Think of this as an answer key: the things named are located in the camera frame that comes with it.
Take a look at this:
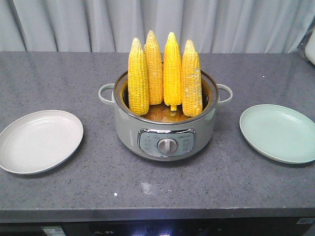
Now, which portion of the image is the white-speckled yellow corn cob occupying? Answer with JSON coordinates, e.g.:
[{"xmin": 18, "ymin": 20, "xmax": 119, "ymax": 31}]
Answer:
[{"xmin": 182, "ymin": 39, "xmax": 203, "ymax": 117}]

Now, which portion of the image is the light green round plate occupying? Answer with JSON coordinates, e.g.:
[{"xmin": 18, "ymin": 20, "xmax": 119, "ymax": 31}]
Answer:
[{"xmin": 239, "ymin": 104, "xmax": 315, "ymax": 164}]

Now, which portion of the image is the black drawer sterilizer cabinet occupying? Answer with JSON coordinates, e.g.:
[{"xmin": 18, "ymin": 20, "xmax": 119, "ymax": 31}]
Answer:
[{"xmin": 89, "ymin": 217, "xmax": 315, "ymax": 236}]

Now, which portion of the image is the pale yellow corn cob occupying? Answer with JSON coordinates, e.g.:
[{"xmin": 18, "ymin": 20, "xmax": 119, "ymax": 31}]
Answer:
[{"xmin": 128, "ymin": 37, "xmax": 149, "ymax": 116}]

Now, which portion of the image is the grey pleated curtain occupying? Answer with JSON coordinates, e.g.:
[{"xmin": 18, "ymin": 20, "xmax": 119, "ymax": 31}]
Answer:
[{"xmin": 0, "ymin": 0, "xmax": 315, "ymax": 53}]

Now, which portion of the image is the black built-in dishwasher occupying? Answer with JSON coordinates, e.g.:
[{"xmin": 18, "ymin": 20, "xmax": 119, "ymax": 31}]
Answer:
[{"xmin": 0, "ymin": 223, "xmax": 91, "ymax": 236}]

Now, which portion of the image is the bright yellow corn cob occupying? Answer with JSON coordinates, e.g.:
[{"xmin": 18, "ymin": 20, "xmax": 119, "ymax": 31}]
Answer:
[{"xmin": 163, "ymin": 32, "xmax": 182, "ymax": 111}]

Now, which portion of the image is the light green electric cooking pot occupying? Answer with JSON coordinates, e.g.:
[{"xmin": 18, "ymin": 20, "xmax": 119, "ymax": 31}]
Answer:
[{"xmin": 98, "ymin": 72, "xmax": 233, "ymax": 161}]

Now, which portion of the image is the orange-yellow corn cob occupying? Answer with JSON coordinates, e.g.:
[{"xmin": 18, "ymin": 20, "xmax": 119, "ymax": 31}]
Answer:
[{"xmin": 144, "ymin": 30, "xmax": 163, "ymax": 105}]

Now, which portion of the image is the white round plate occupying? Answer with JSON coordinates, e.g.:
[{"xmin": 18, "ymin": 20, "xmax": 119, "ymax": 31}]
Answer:
[{"xmin": 0, "ymin": 110, "xmax": 84, "ymax": 175}]

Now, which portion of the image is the white rice cooker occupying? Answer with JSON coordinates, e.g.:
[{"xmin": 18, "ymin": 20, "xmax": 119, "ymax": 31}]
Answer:
[{"xmin": 305, "ymin": 40, "xmax": 315, "ymax": 65}]

